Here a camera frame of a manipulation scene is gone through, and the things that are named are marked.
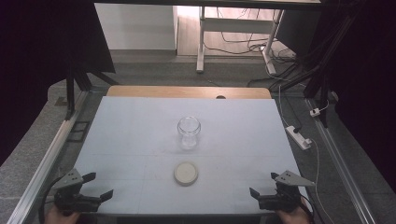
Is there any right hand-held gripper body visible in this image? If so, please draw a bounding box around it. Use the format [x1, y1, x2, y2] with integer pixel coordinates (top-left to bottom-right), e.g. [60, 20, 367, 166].
[258, 169, 316, 214]

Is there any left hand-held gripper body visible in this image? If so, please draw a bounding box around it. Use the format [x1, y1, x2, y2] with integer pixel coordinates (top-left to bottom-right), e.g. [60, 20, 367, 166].
[50, 168, 103, 217]

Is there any cream round jar lid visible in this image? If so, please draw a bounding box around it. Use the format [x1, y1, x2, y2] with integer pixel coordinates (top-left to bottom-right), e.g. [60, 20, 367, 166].
[173, 161, 199, 187]

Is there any clear glass jar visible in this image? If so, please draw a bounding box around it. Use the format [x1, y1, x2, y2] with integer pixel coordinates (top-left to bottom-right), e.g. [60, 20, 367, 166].
[177, 116, 202, 151]

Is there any person's right hand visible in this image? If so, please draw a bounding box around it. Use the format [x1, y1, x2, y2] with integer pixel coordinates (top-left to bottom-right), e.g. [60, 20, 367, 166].
[276, 197, 313, 224]

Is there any person's left hand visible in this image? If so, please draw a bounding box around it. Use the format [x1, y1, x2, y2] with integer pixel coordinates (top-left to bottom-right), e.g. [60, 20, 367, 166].
[44, 204, 81, 224]

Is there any white power strip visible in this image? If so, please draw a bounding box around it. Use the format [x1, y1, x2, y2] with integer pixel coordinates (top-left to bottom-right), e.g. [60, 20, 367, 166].
[285, 124, 313, 151]

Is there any black metal stand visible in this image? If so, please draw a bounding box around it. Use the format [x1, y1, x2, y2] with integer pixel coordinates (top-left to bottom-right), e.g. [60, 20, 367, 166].
[269, 12, 362, 129]
[64, 59, 120, 121]

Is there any wooden table board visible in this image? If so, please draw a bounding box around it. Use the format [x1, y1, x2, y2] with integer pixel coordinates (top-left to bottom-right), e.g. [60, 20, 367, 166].
[106, 85, 273, 100]

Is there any dark curtain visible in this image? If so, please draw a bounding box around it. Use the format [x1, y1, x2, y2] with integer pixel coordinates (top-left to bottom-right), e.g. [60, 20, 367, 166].
[0, 0, 117, 166]
[276, 0, 396, 194]

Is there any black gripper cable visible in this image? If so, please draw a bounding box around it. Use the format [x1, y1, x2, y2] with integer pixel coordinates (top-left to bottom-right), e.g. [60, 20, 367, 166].
[37, 175, 64, 224]

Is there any thin white cable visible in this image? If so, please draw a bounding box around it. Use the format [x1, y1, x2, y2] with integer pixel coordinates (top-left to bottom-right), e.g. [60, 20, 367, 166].
[277, 84, 336, 224]

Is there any aluminium rail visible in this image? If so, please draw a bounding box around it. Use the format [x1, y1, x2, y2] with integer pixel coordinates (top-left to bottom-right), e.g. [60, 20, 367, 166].
[7, 89, 92, 224]
[304, 98, 378, 224]

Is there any tangle of black floor cables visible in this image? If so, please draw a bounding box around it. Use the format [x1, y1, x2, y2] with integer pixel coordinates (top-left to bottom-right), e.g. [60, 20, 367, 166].
[204, 7, 297, 64]

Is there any white metal desk frame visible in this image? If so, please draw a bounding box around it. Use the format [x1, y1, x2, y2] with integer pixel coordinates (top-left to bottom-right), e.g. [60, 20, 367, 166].
[195, 5, 285, 76]

